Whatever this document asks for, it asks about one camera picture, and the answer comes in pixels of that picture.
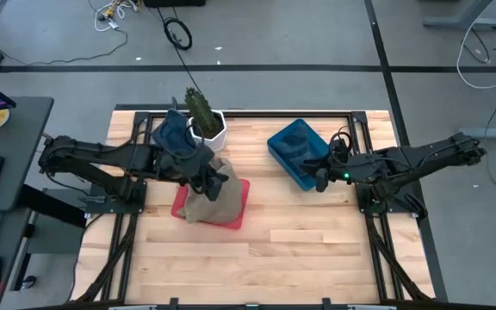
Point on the black aluminium table frame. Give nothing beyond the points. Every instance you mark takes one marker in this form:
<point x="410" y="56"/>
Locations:
<point x="252" y="114"/>

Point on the blue plastic bin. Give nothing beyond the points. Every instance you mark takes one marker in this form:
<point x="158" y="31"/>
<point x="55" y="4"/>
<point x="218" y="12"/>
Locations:
<point x="276" y="144"/>

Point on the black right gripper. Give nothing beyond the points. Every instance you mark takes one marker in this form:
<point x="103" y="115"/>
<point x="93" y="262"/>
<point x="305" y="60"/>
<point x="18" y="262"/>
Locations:
<point x="347" y="165"/>

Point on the pink translucent plastic bin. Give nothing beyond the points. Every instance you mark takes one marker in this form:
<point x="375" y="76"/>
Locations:
<point x="244" y="202"/>

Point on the beige baseball cap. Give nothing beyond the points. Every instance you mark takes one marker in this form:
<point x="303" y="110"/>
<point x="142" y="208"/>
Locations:
<point x="226" y="194"/>
<point x="196" y="215"/>

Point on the blue denim baseball cap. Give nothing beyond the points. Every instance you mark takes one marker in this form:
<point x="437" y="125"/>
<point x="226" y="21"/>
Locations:
<point x="175" y="133"/>

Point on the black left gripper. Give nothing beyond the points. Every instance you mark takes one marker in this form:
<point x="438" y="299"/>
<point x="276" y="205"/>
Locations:
<point x="213" y="187"/>

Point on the tall green cactus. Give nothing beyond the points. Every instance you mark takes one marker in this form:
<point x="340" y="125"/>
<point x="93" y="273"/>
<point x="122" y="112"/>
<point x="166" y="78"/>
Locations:
<point x="200" y="112"/>

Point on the grey side desk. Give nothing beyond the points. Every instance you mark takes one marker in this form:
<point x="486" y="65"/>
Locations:
<point x="15" y="150"/>

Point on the grey desk foot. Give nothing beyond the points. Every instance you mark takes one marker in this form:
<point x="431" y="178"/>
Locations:
<point x="489" y="133"/>
<point x="463" y="21"/>

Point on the dark blue baseball cap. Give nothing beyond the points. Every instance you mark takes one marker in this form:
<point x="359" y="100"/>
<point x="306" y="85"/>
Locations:
<point x="299" y="150"/>

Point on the white hexagonal plant pot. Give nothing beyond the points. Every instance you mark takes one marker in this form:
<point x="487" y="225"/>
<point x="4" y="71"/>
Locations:
<point x="220" y="140"/>

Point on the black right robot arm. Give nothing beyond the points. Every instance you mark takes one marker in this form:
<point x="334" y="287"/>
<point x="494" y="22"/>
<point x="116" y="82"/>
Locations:
<point x="424" y="159"/>

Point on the silver metal bracket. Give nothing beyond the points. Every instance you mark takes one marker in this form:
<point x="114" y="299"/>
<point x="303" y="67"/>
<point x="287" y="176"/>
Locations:
<point x="370" y="307"/>
<point x="132" y="307"/>

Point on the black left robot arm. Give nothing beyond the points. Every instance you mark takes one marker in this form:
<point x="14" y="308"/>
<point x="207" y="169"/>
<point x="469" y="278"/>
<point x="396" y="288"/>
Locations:
<point x="101" y="150"/>

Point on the black box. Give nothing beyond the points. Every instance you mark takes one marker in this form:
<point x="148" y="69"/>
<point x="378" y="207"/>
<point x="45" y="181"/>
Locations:
<point x="175" y="3"/>

